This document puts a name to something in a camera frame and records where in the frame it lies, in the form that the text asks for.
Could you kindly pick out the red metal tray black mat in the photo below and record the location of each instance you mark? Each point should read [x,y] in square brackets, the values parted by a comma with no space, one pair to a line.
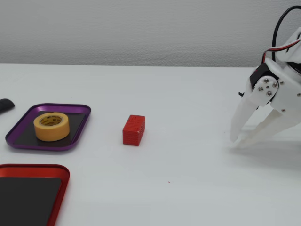
[28,200]

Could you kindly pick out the black rounded object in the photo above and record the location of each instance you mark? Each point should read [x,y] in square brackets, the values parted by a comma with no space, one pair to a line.
[5,104]

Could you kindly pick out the red perforated rectangular block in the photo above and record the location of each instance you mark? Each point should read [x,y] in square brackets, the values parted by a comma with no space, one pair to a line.
[130,136]

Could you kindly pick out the yellow masking tape roll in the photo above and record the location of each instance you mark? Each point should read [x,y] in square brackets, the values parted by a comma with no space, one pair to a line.
[52,133]

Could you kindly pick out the purple metal tray black mat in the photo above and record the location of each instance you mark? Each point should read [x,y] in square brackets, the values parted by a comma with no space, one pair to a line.
[77,131]

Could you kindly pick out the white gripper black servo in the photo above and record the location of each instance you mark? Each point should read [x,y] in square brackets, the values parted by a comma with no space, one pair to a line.
[265,88]

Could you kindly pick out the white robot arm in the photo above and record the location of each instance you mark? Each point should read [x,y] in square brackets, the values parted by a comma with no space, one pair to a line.
[294,47]

